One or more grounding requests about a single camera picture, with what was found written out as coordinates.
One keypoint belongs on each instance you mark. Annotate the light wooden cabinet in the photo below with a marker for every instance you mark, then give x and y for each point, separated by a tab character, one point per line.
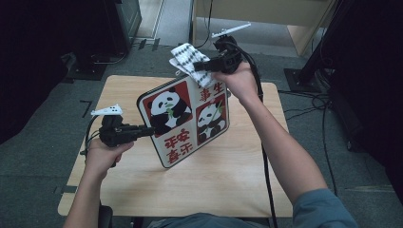
269	9

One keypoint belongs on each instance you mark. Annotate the person's blue-grey clothing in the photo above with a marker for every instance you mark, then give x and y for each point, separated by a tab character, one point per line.
320	209

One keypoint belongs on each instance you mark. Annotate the person's left hand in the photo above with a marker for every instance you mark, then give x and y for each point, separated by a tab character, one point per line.
101	158

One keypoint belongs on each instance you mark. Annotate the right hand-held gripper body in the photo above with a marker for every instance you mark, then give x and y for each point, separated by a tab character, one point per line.
231	60

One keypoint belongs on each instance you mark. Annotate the white grey patterned cloth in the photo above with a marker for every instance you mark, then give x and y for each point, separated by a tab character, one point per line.
187	57

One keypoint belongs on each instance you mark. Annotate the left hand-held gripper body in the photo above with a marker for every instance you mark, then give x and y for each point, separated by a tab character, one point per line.
118	133

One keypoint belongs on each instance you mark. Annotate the panda print board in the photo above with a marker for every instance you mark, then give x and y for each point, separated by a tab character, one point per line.
177	152

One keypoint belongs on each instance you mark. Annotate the black curtain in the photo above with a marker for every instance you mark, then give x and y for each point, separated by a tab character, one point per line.
374	63
31	63

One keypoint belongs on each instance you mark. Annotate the black stand base plate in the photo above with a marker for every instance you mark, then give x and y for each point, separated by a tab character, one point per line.
297	80

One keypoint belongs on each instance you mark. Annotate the dark stand foot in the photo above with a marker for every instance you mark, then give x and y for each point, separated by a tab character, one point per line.
85	71

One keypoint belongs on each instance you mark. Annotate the person's right hand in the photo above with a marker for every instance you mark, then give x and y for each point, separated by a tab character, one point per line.
242	84

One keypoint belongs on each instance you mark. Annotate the black cabinet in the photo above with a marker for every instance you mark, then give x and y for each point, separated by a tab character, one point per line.
123	25

